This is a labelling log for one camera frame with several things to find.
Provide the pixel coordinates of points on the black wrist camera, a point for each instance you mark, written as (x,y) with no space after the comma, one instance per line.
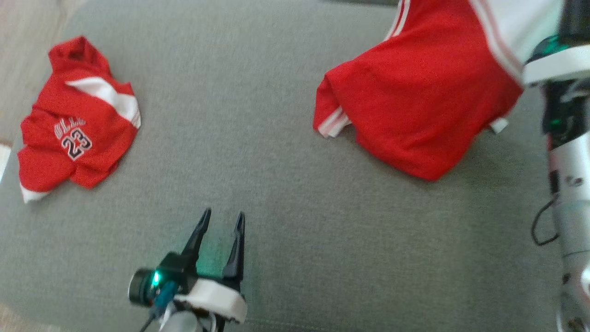
(175,269)
(576,23)

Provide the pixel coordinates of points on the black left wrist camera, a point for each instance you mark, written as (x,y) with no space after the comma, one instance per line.
(175,269)

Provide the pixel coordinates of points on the large grey sofa seat cushion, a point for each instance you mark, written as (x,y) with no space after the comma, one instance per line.
(276,138)

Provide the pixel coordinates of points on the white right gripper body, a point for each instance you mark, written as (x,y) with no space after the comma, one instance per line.
(562,67)

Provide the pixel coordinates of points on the red garment with white stripes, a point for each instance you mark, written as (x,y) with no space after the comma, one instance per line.
(415,92)

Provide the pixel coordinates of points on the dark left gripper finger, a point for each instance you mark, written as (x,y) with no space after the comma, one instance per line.
(197,240)
(236,258)

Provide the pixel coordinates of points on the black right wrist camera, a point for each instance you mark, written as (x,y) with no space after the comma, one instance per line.
(576,23)

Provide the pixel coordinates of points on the red jersey number 23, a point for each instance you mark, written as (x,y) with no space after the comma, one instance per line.
(55,161)

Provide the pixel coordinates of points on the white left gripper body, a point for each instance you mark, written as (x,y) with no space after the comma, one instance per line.
(216,297)

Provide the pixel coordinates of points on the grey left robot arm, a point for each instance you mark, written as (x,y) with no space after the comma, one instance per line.
(184,323)

